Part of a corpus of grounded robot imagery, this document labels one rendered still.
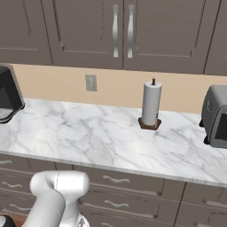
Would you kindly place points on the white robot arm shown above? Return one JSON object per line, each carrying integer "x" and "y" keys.
{"x": 54, "y": 198}

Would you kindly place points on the grey drawer front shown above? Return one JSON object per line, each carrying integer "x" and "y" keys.
{"x": 14, "y": 183}
{"x": 124, "y": 221}
{"x": 20, "y": 164}
{"x": 204, "y": 196}
{"x": 130, "y": 207}
{"x": 14, "y": 205}
{"x": 199, "y": 217}
{"x": 142, "y": 181}

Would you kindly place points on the brown paper towel holder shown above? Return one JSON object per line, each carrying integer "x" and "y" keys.
{"x": 150, "y": 124}

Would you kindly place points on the white paper towel roll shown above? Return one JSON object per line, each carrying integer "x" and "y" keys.
{"x": 151, "y": 103}

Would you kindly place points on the grey toaster oven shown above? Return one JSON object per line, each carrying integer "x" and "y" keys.
{"x": 215, "y": 116}

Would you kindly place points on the black coffee machine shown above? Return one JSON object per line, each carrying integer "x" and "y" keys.
{"x": 8, "y": 94}

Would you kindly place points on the grey wall socket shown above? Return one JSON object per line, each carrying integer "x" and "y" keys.
{"x": 91, "y": 82}

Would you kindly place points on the grey wall cupboard door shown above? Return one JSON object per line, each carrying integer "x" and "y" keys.
{"x": 84, "y": 32}
{"x": 217, "y": 38}
{"x": 168, "y": 35}
{"x": 23, "y": 31}

